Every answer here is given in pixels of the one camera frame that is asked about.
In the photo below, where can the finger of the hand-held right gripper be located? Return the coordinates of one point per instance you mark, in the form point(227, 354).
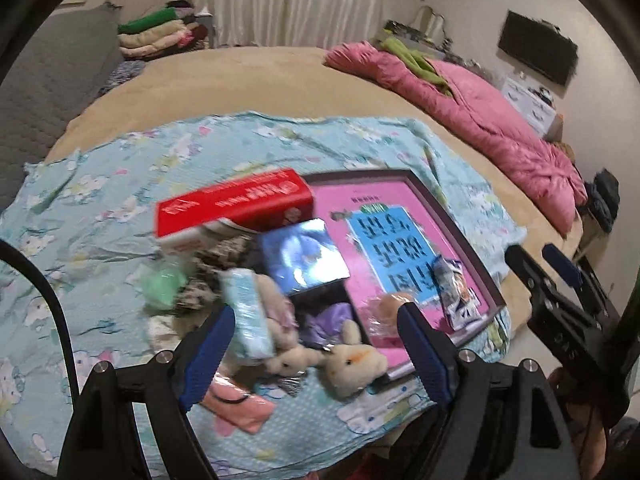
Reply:
point(564, 266)
point(530, 270)

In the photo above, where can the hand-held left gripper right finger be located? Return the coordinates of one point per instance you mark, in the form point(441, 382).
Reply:
point(424, 355)

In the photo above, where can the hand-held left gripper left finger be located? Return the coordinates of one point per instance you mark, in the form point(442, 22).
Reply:
point(210, 355)

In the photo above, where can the white plush rabbit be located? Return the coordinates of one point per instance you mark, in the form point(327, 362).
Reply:
point(355, 360)

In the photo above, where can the beige plush bunny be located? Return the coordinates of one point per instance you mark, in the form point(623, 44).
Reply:
point(285, 330)

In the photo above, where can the green soft ball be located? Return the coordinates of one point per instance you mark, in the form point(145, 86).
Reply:
point(165, 287)

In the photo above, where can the dark purple storage box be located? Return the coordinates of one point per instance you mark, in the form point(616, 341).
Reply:
point(450, 220)

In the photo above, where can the leopard print cloth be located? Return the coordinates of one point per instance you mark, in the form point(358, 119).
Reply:
point(225, 255)

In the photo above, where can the person's right hand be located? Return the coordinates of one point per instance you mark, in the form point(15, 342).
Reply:
point(577, 425)

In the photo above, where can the pink pouch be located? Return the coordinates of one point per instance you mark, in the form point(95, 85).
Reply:
point(240, 405)

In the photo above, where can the light blue tissue pack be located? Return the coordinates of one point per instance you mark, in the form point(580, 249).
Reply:
point(247, 310)

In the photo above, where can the blue and white snack packet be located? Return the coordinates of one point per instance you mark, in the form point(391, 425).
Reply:
point(457, 295)

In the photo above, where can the black bag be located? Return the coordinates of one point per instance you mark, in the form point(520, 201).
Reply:
point(602, 200)

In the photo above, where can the purple cloth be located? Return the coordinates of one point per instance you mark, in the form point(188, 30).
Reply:
point(325, 322)

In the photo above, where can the pink book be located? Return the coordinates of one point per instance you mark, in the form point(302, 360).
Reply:
point(390, 240)

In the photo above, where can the shiny blue box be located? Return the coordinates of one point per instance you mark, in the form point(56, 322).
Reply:
point(305, 255)

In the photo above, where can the red and white cardboard box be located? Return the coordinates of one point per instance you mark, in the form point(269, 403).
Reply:
point(235, 202)

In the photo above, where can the pink quilt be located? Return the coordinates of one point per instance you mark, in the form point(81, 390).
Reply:
point(480, 115)

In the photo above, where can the white cabinet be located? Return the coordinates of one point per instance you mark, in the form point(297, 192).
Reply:
point(527, 100)

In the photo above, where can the light blue printed blanket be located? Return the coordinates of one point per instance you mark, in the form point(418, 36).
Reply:
point(100, 200)

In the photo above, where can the green cloth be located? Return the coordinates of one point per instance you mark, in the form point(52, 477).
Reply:
point(415, 60)

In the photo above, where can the silver framed mirror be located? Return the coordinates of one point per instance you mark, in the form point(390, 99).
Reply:
point(430, 22)

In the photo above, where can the beige bed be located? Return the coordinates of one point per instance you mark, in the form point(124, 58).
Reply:
point(300, 80)

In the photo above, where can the dark patterned cloth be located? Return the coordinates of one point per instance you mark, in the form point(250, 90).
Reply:
point(120, 75)

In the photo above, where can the grey quilted headboard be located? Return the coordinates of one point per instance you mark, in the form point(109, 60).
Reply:
point(45, 85)

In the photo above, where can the stack of folded clothes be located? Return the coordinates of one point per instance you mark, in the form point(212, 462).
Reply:
point(155, 35)

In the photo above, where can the white curtain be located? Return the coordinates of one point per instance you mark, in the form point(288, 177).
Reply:
point(300, 0)

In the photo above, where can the black wall television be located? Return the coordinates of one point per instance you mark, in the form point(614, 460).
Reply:
point(540, 47)

